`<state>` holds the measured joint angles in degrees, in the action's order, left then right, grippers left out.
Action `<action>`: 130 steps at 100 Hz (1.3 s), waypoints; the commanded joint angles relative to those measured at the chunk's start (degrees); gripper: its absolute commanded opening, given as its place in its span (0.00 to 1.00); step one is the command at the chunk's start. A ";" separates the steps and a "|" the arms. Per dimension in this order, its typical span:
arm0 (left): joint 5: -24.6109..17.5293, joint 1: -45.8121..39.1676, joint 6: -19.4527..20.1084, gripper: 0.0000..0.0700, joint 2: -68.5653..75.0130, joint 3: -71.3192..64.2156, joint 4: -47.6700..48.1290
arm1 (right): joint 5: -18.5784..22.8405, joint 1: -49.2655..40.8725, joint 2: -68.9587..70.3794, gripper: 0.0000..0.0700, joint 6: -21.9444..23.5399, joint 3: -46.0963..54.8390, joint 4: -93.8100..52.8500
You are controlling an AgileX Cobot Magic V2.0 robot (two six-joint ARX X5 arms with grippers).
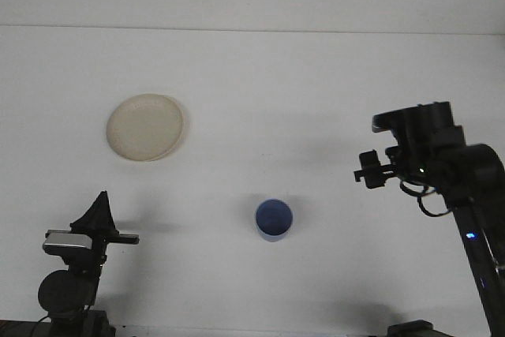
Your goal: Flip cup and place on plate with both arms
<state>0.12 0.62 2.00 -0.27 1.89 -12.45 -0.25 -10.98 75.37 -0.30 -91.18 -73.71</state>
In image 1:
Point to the pale blue cup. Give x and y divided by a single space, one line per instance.
274 216

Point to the pale round plate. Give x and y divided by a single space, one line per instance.
146 128

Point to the dark base platform edge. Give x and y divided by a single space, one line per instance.
19 329

